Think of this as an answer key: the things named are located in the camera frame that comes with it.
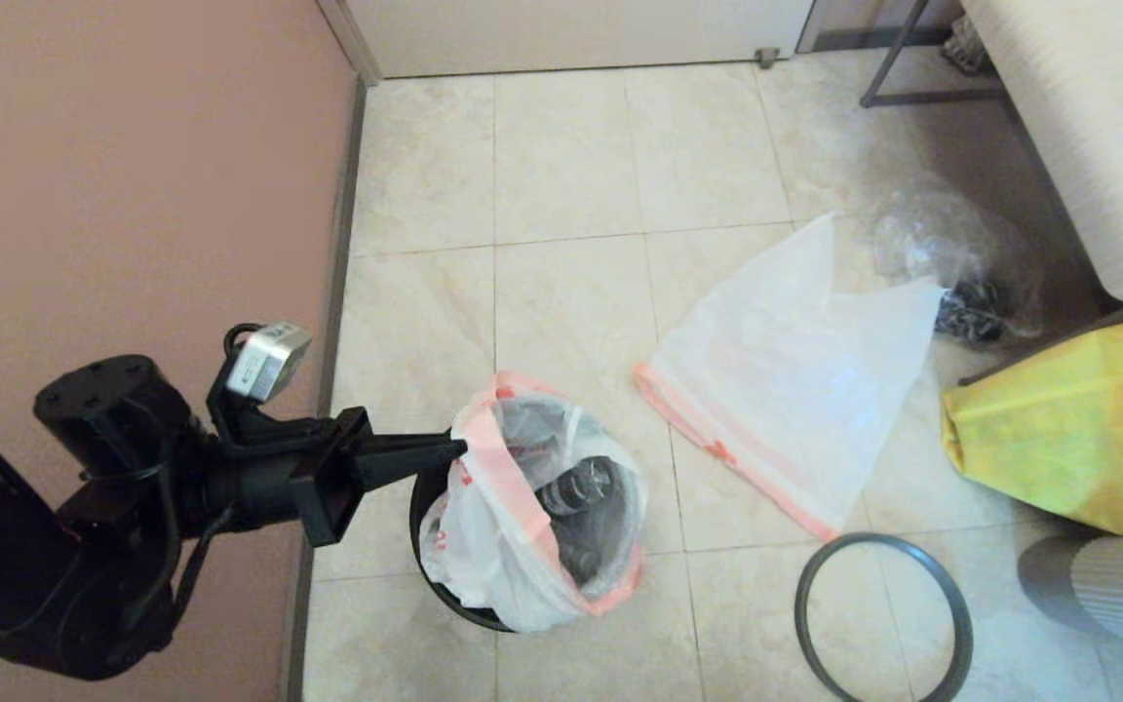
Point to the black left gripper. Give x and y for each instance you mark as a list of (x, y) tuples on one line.
[(318, 483)]

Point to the black round trash bin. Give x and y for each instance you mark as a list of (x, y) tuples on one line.
[(415, 512)]

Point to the white red-printed trash bag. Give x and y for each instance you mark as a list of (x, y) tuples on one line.
[(493, 546)]

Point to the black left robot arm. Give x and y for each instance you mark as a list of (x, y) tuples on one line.
[(35, 585)]

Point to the crumpled clear plastic bag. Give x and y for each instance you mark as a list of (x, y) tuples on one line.
[(922, 234)]

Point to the yellow fabric bag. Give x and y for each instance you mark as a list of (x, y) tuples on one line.
[(1059, 429)]

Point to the clear plastic bottle dark label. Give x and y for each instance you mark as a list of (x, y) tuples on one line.
[(576, 485)]

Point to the white door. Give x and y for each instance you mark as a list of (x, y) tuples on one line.
[(571, 29)]

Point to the small metal door stop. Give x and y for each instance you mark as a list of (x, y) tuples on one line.
[(767, 58)]

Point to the black crumpled item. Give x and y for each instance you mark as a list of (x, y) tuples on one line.
[(966, 312)]

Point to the grey cloth bundle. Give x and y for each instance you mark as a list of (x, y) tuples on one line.
[(963, 47)]

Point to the white ribbed table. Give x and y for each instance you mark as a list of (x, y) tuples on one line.
[(1107, 117)]

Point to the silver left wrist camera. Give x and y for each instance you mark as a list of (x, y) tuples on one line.
[(269, 359)]

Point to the white door frame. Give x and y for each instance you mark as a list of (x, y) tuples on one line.
[(352, 44)]

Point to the dark metal table frame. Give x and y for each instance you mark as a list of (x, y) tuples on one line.
[(932, 97)]

